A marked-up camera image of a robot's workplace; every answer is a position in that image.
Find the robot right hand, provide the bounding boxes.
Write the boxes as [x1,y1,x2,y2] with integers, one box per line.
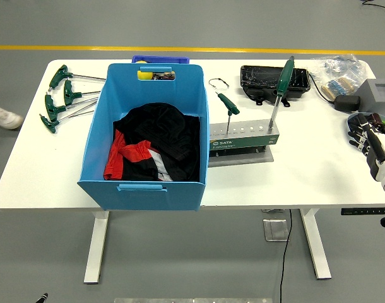
[348,112,385,191]

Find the large green T-handle hex key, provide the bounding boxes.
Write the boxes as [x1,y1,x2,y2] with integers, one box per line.
[268,56,296,131]

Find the green grey hex key rack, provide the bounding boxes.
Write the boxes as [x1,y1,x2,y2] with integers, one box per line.
[208,119,281,168]

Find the small green T-handle hex key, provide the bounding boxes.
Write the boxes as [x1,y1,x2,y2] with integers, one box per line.
[215,92,240,133]

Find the light blue storage box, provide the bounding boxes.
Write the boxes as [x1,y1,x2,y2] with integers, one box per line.
[77,62,211,211]

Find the dark electronic parts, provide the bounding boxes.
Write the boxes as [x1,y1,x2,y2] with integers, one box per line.
[365,112,385,135]

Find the black table control panel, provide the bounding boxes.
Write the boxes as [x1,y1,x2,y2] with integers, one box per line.
[340,207,385,217]

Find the grey foam block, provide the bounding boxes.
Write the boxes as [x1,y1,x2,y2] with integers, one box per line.
[353,76,385,116]

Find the white table leg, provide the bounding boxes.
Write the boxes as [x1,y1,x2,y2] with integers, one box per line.
[299,208,332,281]
[83,210,110,285]

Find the tan blue resistor strip pack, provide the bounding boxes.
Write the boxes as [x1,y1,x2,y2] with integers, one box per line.
[321,78,357,100]

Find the clear bag of blue parts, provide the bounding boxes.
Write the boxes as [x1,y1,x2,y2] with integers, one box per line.
[312,54,372,95]

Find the metal floor plate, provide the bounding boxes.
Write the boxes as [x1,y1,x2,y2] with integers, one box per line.
[262,218,290,242]

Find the black plastic tray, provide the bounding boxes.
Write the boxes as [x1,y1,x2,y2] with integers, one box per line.
[240,64,312,107]

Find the black and red clothing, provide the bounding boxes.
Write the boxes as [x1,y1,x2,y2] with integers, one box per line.
[103,102,201,182]

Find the dark blue plastic bin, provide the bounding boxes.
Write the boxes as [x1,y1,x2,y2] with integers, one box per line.
[131,55,191,66]

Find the yellow ball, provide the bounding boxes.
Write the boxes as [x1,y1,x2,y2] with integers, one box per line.
[136,59,154,81]

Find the black power adapter with cord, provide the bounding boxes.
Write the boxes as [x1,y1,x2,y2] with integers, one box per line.
[307,71,361,113]

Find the black cable on floor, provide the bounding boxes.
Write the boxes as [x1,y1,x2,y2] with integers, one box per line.
[361,0,385,15]

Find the thin wire ring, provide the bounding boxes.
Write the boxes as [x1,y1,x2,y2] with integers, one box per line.
[208,77,230,90]

